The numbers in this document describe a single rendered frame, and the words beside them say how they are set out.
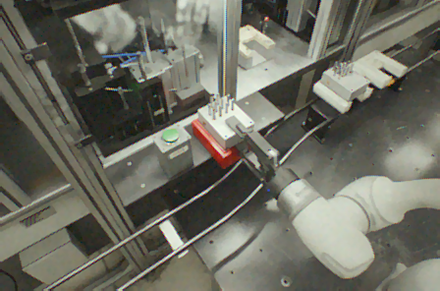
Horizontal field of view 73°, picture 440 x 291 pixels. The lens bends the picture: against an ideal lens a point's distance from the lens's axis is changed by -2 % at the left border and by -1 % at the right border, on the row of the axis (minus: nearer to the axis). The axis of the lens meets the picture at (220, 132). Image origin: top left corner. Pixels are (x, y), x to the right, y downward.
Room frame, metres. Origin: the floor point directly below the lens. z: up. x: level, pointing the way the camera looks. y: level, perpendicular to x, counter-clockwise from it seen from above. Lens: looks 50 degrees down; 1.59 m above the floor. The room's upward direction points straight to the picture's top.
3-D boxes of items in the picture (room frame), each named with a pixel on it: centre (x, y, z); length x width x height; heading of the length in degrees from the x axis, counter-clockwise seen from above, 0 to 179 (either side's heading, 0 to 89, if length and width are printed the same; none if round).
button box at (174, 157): (0.47, 0.13, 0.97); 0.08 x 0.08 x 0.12; 35
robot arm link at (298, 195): (0.32, -0.17, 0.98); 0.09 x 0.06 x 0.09; 125
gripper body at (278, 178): (0.38, -0.13, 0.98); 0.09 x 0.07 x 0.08; 35
